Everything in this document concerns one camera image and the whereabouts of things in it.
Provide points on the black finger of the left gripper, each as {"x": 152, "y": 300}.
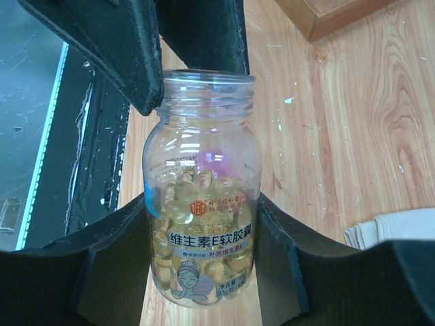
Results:
{"x": 207, "y": 35}
{"x": 119, "y": 37}

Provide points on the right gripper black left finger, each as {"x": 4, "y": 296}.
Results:
{"x": 95, "y": 276}

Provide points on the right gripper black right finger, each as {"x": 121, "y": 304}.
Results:
{"x": 306, "y": 278}

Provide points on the clear bottle yellow capsules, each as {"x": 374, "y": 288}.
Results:
{"x": 202, "y": 229}

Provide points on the pink weekly pill organizer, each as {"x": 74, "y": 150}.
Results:
{"x": 214, "y": 161}

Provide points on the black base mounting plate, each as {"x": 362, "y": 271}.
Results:
{"x": 63, "y": 139}

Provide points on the wooden compartment tray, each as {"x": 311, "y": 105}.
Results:
{"x": 317, "y": 19}

